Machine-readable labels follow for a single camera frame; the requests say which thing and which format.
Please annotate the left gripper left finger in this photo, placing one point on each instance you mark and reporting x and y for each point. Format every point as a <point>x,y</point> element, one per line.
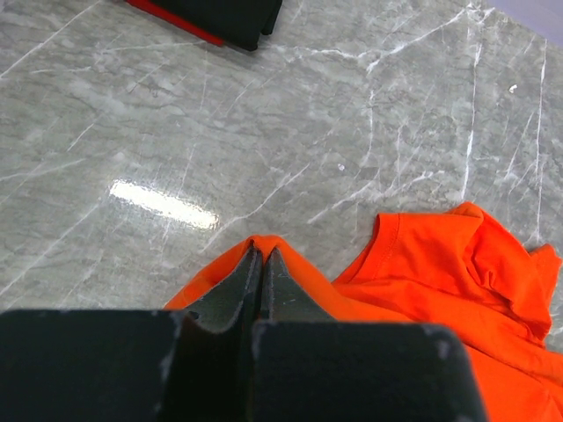
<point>235,301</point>

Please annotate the orange t shirt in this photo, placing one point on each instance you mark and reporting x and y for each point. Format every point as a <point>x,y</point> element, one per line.
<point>461,269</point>

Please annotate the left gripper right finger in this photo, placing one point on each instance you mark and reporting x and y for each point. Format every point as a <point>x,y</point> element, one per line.
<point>282,298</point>

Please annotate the folded red t shirt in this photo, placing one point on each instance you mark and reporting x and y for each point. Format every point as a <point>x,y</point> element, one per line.
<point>174,19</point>

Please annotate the folded black t shirt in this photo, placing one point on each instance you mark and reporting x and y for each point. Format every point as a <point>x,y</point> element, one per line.
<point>239,22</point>

